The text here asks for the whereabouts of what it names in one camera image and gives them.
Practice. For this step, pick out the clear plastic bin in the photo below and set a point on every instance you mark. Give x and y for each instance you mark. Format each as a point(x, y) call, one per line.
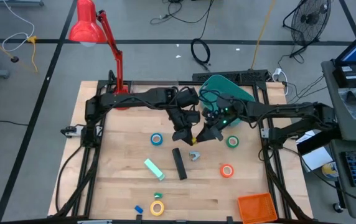
point(153, 85)

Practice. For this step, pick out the black floor fan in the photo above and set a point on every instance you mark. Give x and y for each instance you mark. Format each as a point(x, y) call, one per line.
point(310, 21)

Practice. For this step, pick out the blue tape roll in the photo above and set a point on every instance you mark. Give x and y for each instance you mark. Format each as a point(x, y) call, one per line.
point(151, 139)

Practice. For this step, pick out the small blue stapler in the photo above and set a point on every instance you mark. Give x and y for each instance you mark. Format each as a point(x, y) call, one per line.
point(138, 209)

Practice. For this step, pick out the small green stapler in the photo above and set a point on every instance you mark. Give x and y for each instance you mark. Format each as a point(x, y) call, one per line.
point(158, 195)

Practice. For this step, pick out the orange container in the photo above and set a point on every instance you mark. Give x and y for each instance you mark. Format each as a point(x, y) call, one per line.
point(221, 171)

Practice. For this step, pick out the teal plastic bin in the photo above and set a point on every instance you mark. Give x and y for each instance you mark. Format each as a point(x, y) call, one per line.
point(224, 85)

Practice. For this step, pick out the silver mounting bracket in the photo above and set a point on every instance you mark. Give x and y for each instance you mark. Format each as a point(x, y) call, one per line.
point(72, 131)
point(265, 133)

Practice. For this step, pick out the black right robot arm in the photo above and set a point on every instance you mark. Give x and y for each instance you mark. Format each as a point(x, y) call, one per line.
point(283, 109)

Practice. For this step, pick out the white power adapter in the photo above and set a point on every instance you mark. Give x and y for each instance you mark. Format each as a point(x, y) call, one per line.
point(277, 73)

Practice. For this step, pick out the yellow tape roll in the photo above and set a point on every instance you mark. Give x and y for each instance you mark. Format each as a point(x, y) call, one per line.
point(151, 208)

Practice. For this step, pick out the grey desk cart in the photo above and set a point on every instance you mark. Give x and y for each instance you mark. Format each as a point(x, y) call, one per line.
point(352, 130)

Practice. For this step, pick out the grey blue staple remover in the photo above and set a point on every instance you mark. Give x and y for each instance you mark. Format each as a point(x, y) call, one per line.
point(193, 154)

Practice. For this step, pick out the white paper sheet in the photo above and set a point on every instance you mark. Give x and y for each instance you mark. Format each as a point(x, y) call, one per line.
point(316, 158)

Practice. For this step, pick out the grey metal cart base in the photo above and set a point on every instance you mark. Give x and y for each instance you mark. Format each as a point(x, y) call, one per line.
point(16, 2)

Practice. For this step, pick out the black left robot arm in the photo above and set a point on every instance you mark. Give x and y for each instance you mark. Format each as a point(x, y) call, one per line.
point(128, 98)

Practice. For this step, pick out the red desk lamp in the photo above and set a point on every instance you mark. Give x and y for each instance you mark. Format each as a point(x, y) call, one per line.
point(87, 28)

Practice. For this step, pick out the small yellow stapler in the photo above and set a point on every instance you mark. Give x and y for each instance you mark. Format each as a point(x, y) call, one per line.
point(194, 142)

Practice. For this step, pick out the yellow blue round object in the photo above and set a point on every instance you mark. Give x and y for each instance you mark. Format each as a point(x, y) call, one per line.
point(330, 170)

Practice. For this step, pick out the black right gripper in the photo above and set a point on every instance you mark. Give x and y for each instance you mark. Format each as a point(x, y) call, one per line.
point(226, 116)

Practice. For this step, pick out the mint green stapler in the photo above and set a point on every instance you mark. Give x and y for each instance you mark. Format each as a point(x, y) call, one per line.
point(154, 169)

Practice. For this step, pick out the black power strip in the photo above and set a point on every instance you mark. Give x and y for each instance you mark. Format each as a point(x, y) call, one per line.
point(252, 75)

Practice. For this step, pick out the black round puck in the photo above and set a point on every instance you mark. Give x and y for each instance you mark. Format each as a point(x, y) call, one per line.
point(14, 59)

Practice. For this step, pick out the green tape roll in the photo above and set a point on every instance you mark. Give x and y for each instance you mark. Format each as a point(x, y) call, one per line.
point(227, 142)

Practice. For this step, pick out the small black computer box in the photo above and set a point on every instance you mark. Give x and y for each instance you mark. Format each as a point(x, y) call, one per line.
point(350, 77)

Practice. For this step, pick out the orange plastic basket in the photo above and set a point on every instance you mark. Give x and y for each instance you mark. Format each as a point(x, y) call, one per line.
point(255, 208)

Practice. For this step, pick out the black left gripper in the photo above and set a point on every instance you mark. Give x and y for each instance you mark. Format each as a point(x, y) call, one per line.
point(184, 119)

